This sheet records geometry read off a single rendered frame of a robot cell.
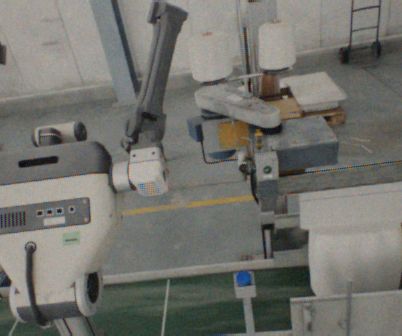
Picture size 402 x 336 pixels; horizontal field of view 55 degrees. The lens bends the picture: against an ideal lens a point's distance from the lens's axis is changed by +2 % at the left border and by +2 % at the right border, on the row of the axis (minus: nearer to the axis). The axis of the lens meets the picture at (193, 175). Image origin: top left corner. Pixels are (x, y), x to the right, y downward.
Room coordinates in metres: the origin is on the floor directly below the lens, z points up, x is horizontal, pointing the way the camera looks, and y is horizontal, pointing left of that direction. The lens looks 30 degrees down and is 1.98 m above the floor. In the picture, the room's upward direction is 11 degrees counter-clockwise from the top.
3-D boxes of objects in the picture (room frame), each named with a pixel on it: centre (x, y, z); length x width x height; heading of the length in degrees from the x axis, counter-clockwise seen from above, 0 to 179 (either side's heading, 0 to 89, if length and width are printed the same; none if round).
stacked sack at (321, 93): (4.09, -1.53, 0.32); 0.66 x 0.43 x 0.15; 80
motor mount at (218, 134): (1.58, -0.22, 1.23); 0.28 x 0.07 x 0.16; 83
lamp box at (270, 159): (1.14, -0.26, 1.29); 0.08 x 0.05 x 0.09; 83
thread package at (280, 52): (1.49, -0.42, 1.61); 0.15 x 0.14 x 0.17; 83
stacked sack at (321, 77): (4.50, -1.59, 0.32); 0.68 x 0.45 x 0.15; 83
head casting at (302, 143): (1.27, -0.39, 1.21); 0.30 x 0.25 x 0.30; 83
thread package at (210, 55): (1.53, -0.16, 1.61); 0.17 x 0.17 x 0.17
